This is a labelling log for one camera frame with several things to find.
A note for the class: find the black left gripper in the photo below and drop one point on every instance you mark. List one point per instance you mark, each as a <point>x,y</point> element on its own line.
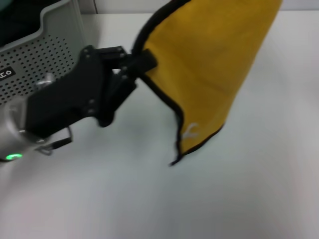
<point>69,99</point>

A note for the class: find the yellow towel with black hem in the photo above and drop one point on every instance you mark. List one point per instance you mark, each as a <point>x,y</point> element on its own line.
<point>211,62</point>

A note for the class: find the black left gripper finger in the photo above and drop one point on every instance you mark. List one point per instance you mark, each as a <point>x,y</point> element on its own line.
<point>145,59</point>

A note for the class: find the grey perforated storage box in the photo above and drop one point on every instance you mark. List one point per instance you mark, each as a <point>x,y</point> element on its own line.
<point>49,49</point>

